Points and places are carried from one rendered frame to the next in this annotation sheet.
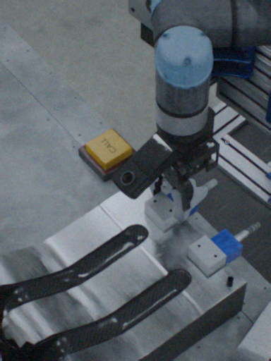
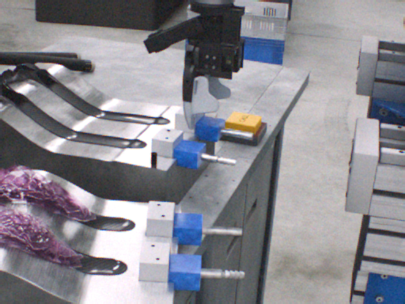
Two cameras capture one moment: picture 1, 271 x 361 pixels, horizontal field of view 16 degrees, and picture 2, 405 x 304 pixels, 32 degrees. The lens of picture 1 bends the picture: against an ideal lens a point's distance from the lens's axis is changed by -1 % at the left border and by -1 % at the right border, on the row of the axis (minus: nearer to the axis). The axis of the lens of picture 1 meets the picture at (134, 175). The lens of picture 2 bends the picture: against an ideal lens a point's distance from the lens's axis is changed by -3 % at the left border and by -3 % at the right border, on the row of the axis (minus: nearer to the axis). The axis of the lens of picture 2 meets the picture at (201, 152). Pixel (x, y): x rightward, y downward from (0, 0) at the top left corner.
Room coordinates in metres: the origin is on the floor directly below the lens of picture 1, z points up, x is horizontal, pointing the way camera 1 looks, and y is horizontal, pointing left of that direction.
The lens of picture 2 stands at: (0.23, -1.01, 1.37)
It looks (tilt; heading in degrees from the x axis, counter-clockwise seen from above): 25 degrees down; 55
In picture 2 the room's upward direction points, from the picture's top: 4 degrees clockwise
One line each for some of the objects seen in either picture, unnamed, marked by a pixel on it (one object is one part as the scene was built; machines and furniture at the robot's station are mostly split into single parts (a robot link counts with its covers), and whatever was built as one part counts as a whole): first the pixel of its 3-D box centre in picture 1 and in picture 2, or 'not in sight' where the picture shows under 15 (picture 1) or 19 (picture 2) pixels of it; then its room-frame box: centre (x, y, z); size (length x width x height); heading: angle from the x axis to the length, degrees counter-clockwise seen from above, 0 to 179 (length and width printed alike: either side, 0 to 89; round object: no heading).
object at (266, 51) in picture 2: not in sight; (236, 43); (2.94, 2.51, 0.11); 0.61 x 0.41 x 0.22; 137
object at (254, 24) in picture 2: not in sight; (238, 17); (2.94, 2.51, 0.28); 0.61 x 0.41 x 0.15; 137
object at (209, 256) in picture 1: (229, 245); (195, 155); (0.83, -0.15, 0.89); 0.13 x 0.05 x 0.05; 128
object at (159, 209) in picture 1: (185, 201); (215, 129); (0.91, -0.08, 0.89); 0.13 x 0.05 x 0.05; 128
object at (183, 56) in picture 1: (183, 69); not in sight; (0.90, -0.07, 1.21); 0.09 x 0.08 x 0.11; 3
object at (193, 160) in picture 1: (183, 142); (213, 39); (0.91, -0.07, 1.05); 0.09 x 0.08 x 0.12; 128
